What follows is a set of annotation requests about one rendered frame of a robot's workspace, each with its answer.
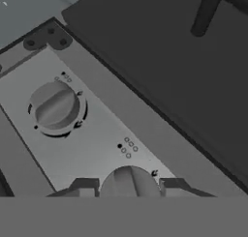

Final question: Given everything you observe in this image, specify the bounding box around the grey stove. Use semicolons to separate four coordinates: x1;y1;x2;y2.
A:
0;17;248;198

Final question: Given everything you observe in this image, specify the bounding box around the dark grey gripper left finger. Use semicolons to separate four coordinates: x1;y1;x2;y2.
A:
46;177;101;198

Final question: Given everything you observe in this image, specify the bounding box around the dark grey oven door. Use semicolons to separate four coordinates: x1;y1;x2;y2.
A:
61;0;248;194

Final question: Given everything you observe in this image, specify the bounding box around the grey stove knob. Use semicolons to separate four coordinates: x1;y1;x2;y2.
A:
28;81;88;138
100;164;162;198

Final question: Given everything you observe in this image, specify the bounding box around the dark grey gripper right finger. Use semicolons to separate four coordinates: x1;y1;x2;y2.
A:
158;177;217;198

